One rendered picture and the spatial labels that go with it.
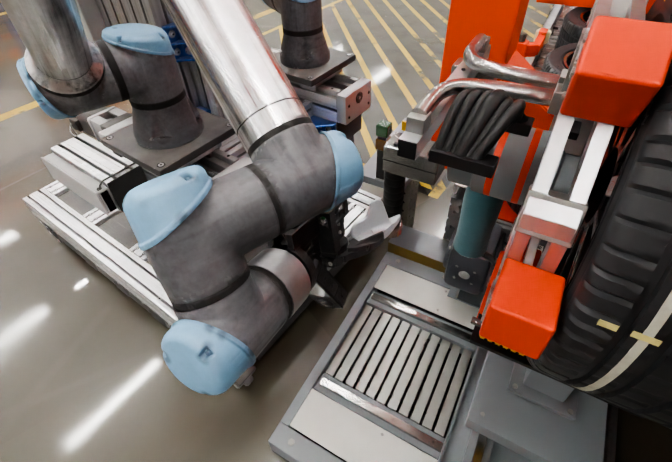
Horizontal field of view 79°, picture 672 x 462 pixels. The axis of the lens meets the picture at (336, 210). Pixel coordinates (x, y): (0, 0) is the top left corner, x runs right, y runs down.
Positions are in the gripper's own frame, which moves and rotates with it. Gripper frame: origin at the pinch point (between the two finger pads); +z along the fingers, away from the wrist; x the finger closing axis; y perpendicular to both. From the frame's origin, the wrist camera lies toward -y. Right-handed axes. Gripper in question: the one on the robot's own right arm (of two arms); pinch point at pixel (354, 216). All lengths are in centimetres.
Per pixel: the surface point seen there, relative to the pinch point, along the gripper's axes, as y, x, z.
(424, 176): 4.7, -9.8, 6.2
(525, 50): 5, -15, 190
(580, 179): 7.5, -30.0, -0.6
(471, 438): -72, -15, 21
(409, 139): 11.3, -8.5, 3.7
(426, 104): 15.3, -10.1, 7.9
